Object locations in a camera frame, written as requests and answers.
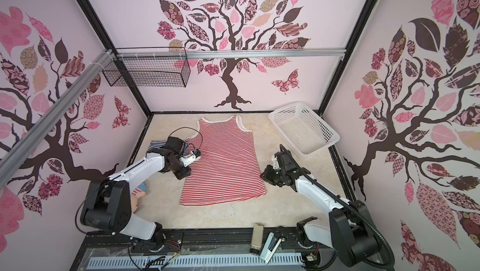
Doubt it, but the blue white striped tank top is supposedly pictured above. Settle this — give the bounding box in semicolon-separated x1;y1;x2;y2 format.
147;140;188;156

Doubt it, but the white plastic laundry basket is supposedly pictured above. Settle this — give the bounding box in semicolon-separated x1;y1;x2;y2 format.
268;102;340;158

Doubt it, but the red white striped tank top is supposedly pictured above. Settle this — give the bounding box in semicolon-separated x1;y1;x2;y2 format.
179;115;267;207

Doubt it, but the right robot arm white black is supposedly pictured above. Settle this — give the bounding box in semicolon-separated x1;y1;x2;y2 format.
260;146;395;270

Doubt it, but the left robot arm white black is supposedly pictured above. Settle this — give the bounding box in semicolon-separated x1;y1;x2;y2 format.
76;137;201;250

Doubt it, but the plush doll head toy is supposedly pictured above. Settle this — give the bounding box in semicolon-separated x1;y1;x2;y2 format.
131;182;148;213

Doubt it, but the small beige rectangular block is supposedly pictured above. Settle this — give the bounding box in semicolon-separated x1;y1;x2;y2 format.
249;223;265;256

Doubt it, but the white black handheld device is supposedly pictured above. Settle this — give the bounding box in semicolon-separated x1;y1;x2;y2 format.
260;232;282;264

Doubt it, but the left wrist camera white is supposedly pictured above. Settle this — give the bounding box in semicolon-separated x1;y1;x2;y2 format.
180;149;201;167

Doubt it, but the black wire mesh basket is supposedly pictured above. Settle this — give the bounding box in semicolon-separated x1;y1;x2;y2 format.
102;46;191;88

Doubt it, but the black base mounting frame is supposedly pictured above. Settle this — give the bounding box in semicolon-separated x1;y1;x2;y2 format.
69;227;349;271

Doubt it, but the aluminium rail back horizontal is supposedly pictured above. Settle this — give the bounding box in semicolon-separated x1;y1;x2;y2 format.
116;48;346;60

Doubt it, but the white slotted cable duct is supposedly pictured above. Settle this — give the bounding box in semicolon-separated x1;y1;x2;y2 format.
83;253;304;271

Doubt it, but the black corrugated cable conduit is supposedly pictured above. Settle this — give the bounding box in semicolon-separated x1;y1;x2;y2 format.
279;144;395;271

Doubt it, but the aluminium rail left diagonal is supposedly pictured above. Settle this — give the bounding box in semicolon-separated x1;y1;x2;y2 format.
1;49;115;186

